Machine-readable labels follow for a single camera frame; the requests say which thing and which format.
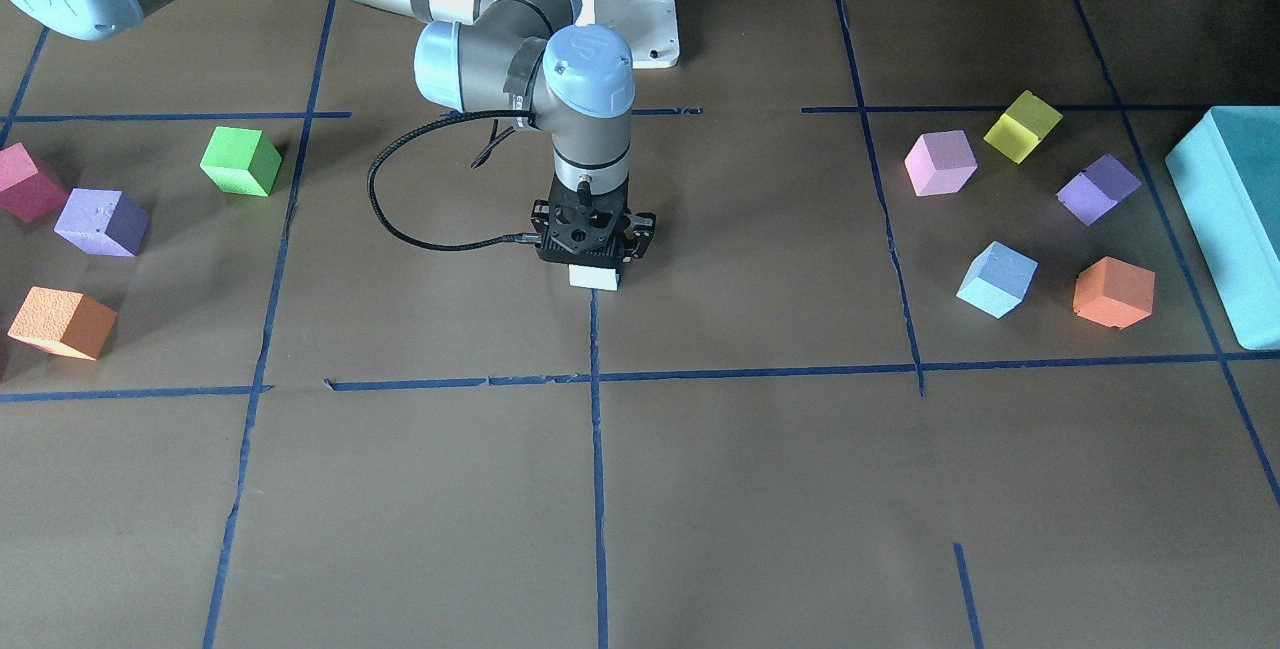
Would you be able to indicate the dark red foam block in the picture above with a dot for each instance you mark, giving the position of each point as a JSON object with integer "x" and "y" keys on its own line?
{"x": 30, "y": 190}

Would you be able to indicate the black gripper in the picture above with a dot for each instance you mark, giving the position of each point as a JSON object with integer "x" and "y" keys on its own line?
{"x": 643, "y": 232}

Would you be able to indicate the light blue foam block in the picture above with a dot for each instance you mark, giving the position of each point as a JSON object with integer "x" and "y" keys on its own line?
{"x": 997, "y": 280}
{"x": 594, "y": 278}

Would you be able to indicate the green foam block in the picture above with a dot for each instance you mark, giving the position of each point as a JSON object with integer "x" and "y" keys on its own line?
{"x": 241, "y": 161}

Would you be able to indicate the orange foam block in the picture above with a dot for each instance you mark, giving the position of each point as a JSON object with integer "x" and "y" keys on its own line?
{"x": 1114, "y": 293}
{"x": 61, "y": 323}

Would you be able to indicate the teal plastic bin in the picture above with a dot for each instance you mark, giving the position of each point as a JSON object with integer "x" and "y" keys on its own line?
{"x": 1226, "y": 171}

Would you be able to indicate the purple foam block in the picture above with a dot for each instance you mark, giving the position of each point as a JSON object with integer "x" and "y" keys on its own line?
{"x": 1098, "y": 189}
{"x": 103, "y": 222}

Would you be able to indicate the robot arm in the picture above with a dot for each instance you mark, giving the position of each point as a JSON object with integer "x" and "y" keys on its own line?
{"x": 532, "y": 65}

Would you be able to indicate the yellow foam block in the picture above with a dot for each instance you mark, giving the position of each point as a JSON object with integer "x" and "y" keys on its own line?
{"x": 1022, "y": 127}

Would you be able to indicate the pink foam block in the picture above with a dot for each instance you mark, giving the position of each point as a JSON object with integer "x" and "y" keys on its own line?
{"x": 940, "y": 162}

